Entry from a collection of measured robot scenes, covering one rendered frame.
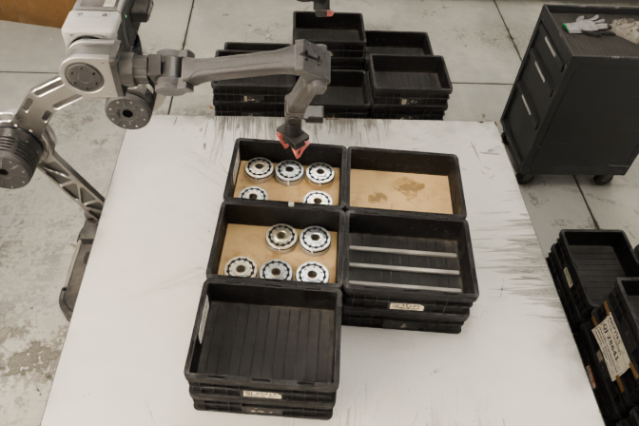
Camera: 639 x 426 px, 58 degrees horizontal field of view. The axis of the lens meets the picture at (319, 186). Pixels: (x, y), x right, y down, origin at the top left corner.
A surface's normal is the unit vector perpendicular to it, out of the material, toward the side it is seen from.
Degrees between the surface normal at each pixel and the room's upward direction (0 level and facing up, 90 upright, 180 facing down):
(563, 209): 0
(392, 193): 0
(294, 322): 0
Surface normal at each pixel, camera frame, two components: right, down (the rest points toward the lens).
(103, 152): 0.05, -0.67
